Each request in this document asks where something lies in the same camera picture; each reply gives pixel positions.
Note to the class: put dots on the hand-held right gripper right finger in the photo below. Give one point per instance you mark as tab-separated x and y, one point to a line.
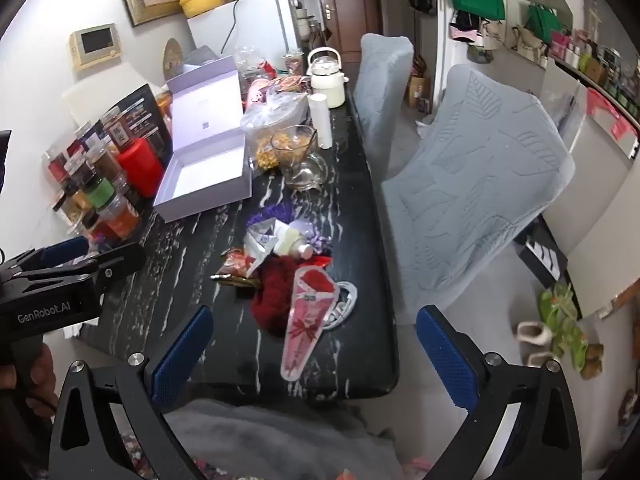
449	360

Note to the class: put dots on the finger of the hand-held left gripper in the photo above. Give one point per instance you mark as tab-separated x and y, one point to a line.
65	249
120	260

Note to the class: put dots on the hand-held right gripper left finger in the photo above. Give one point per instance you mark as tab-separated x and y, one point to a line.
181	357

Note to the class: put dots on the brown gold snack packet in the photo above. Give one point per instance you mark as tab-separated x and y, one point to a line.
230	278

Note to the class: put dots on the red yarn ball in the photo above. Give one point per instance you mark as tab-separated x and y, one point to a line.
270	300

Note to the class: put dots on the red and green snack packet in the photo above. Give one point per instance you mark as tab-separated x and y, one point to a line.
239	261

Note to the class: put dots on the lavender gift box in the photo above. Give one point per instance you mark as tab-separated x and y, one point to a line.
210	170

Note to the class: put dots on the pink rose cone packet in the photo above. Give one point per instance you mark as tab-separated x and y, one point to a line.
305	325

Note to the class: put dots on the silver foil packet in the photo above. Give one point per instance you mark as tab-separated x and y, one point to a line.
260	247

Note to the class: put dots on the person's left hand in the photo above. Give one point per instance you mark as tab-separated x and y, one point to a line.
37	377

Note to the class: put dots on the cluster of spice jars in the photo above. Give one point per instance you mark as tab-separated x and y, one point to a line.
97	195

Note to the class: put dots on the beige shoe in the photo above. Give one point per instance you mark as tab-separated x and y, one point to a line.
532	332

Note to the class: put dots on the red plastic canister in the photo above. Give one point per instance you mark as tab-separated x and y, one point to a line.
142	167

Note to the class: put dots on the green sandal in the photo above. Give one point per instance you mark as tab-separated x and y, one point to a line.
555	305
572	347

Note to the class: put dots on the person's grey trousers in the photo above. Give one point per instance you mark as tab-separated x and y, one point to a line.
280	440

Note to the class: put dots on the black striped box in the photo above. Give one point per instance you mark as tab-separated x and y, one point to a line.
545	257

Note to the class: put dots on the white foam board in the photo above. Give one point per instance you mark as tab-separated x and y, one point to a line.
80	105

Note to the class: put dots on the brown shoe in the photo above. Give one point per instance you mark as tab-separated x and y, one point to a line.
594	357

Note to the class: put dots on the black printed box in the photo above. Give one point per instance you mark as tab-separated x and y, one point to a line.
145	110

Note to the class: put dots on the white bottle with pink cap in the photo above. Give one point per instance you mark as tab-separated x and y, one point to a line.
289	245

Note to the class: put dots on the grey covered chair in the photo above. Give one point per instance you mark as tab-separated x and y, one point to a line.
382	85
465	185

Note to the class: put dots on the glass pitcher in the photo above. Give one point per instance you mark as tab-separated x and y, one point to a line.
295	152

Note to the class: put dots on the woven straw fan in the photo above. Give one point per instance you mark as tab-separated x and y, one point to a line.
172	57

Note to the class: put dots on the clear bag with container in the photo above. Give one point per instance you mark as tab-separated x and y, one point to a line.
272	115

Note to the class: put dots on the white cabinet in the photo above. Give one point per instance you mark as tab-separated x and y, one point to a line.
595	200

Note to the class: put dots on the grey mailing bag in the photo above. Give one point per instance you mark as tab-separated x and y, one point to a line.
200	57

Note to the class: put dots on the crumpled clear plastic bag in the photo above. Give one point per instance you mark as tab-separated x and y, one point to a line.
250	60

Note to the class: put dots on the white tube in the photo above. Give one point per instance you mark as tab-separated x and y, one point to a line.
320	120

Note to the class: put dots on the cardboard box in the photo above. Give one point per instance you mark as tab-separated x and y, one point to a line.
417	92

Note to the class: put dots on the white fridge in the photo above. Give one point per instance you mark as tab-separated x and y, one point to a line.
260	25

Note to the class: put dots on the red paper sheet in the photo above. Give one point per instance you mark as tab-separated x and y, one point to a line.
607	110

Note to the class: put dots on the row of shelf bottles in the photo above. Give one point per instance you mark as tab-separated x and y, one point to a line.
595	60

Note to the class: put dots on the brown wooden door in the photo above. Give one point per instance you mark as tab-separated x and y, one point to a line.
350	0

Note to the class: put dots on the beige wall intercom panel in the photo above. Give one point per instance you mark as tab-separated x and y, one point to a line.
96	45

